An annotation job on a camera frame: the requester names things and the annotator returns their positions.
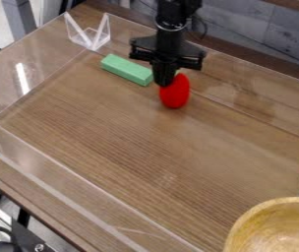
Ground wooden bowl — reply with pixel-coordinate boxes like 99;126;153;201
224;197;299;252

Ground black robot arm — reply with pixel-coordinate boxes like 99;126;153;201
129;0;206;87

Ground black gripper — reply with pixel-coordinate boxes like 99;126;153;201
129;28;206;87

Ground green rectangular block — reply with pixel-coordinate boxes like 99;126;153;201
102;54;154;87

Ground clear acrylic tray walls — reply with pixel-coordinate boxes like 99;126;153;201
0;17;299;252

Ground black metal bracket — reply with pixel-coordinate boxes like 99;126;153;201
12;220;56;252

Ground red felt strawberry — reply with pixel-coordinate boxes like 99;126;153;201
159;73;190;109

